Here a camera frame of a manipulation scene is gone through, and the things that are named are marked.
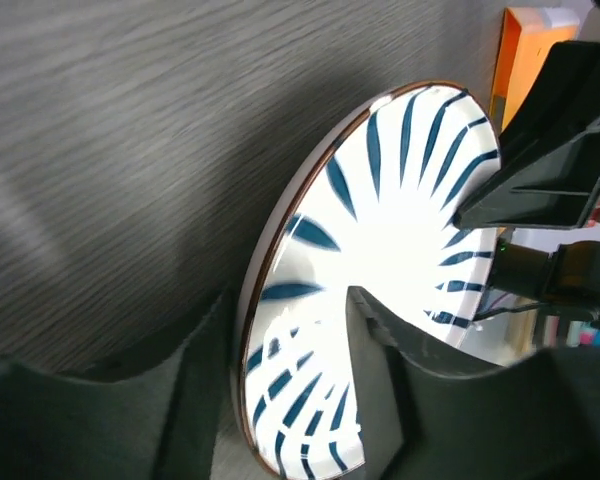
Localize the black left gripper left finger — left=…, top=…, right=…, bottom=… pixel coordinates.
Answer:
left=0, top=293, right=232, bottom=479

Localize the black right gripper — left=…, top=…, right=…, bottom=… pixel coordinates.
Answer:
left=453, top=42, right=600, bottom=330

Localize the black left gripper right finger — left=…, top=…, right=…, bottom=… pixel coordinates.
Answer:
left=345, top=287, right=600, bottom=479

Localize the white blue striped plate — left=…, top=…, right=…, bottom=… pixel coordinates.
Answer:
left=232, top=82, right=501, bottom=479

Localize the orange folder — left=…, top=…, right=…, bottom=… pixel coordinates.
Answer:
left=490, top=7, right=580, bottom=129

